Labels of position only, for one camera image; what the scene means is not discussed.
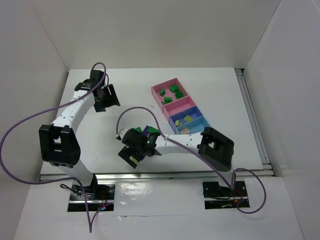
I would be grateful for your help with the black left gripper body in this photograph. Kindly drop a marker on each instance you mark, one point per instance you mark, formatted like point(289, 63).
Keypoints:
point(110, 97)

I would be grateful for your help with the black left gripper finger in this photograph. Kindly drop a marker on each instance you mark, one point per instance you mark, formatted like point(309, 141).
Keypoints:
point(100, 105)
point(110, 97)

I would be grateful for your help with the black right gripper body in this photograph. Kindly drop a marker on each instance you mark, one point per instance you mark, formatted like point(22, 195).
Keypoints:
point(130, 157)

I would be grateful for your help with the lime green lego brick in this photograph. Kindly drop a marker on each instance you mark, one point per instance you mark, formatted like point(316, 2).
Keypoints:
point(133, 159)
point(178, 123)
point(188, 119)

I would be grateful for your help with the green long lego brick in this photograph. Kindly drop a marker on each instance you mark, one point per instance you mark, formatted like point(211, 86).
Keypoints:
point(152, 130)

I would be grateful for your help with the green square lego brick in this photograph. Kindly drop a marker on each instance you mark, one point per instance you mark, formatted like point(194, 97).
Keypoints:
point(138, 129)

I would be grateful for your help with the beige lego brick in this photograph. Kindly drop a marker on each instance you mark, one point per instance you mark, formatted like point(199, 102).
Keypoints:
point(184, 131)

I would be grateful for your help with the green upside-down lego brick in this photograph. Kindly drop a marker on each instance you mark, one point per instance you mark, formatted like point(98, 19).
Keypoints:
point(167, 100)

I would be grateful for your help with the green small lego brick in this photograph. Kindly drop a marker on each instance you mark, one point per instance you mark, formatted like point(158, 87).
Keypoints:
point(162, 92)

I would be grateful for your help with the green rounded lego brick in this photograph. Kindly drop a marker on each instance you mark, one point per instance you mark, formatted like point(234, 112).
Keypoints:
point(179, 95)

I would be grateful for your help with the green curved lego brick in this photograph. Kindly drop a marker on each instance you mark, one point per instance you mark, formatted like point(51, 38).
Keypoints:
point(173, 88)

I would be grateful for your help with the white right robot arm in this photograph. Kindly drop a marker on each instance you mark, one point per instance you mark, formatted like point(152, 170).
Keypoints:
point(210, 146)

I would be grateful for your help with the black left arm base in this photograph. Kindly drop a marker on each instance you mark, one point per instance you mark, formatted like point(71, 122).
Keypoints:
point(103, 194)

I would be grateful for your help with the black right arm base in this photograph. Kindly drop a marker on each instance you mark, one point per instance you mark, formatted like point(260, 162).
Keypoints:
point(212, 189)

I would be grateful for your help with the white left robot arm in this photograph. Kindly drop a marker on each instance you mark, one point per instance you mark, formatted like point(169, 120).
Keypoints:
point(58, 142)

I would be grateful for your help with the dark blue lego brick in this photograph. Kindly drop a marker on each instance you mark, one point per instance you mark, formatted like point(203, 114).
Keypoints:
point(145, 131)

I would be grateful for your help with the pink two-compartment tray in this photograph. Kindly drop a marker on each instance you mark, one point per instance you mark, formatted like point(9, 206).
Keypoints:
point(177, 105)

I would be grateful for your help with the blue two-compartment tray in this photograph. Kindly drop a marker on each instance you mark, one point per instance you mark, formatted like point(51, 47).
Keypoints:
point(198, 124)

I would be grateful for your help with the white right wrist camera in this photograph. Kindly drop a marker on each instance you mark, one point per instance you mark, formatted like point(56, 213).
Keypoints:
point(121, 134)

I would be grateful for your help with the aluminium front rail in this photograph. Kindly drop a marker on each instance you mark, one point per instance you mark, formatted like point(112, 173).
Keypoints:
point(156, 175)

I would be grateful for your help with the aluminium side rail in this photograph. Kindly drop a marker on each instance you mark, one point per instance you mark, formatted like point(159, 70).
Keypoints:
point(262, 150)

